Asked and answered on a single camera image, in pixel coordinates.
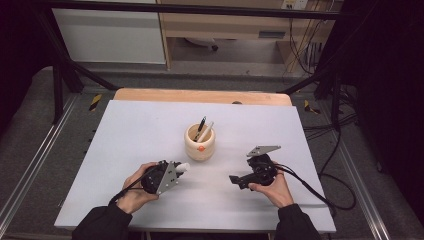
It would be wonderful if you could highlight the white chair base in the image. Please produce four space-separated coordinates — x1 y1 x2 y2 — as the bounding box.
184 36 220 52

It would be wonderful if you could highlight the wooden table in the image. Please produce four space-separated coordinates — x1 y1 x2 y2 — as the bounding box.
112 87 294 107

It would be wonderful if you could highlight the cream round pen holder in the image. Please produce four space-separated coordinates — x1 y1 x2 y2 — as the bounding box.
183 122 217 163

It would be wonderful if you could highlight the black metal frame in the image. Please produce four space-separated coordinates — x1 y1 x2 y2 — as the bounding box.
32 0 346 125

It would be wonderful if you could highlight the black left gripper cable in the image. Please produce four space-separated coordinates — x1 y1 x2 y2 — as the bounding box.
107 164 161 206

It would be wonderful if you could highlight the white cabinet panel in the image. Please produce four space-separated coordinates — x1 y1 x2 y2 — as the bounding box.
51 7 167 65

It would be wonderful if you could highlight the person's left hand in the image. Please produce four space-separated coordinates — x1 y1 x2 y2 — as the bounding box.
115 161 161 215

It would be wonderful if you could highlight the white capped pen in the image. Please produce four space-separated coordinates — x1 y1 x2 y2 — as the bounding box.
196 120 215 144

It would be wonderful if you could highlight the white power strip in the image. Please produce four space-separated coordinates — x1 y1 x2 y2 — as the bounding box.
281 0 310 11

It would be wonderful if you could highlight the bundle of black floor cables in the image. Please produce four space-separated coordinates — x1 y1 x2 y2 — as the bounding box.
301 83 359 174

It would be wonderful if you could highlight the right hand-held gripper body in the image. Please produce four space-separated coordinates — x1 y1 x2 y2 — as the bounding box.
246 144 282 188

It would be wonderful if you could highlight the aluminium floor rail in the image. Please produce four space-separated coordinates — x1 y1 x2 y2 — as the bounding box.
327 132 392 240
0 94 81 228

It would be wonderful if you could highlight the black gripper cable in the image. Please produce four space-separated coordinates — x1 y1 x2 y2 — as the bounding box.
107 164 161 206
274 162 357 215

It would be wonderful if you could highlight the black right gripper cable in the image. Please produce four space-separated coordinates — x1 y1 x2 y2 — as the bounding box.
274 162 357 215

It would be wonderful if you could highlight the person's right hand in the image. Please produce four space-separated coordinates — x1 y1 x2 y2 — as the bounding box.
247 162 295 210

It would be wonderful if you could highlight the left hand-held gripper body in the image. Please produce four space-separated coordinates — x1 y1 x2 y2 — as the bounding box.
140 159 183 196

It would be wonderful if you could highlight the yellow black floor tape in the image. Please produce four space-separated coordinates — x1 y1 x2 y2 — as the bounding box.
88 93 103 112
303 99 321 115

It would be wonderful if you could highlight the wooden desk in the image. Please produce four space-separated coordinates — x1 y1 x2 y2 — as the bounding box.
156 0 345 71

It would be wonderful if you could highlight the black clear gel pen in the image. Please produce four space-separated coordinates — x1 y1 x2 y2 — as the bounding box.
193 115 208 143

